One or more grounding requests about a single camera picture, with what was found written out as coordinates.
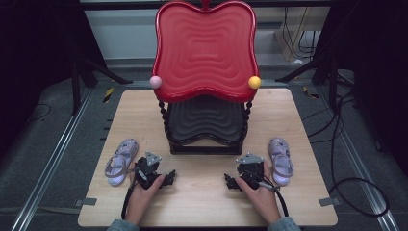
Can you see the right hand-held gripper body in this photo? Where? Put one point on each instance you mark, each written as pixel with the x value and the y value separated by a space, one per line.
pixel 251 166

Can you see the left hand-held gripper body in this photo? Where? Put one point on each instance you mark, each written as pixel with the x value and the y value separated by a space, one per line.
pixel 148 173

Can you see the purple sandal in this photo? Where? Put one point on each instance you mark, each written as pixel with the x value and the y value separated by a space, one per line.
pixel 280 160
pixel 122 160

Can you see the red and black shoe rack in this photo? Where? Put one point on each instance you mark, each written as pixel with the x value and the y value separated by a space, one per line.
pixel 205 51

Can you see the person's left hand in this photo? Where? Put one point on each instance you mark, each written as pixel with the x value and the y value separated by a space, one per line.
pixel 141 199

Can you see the person's right hand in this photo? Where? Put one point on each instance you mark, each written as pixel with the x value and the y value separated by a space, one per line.
pixel 261 200

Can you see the grey tape piece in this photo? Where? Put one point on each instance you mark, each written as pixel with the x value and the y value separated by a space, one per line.
pixel 328 201
pixel 86 201

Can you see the yellow and black floor tape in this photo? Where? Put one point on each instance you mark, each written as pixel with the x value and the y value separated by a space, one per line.
pixel 108 95
pixel 310 93

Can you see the black metal stand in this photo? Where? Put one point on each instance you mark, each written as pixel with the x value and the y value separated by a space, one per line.
pixel 332 73
pixel 77 83

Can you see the metal floor rail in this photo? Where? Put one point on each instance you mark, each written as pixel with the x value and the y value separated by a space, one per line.
pixel 362 166
pixel 51 160

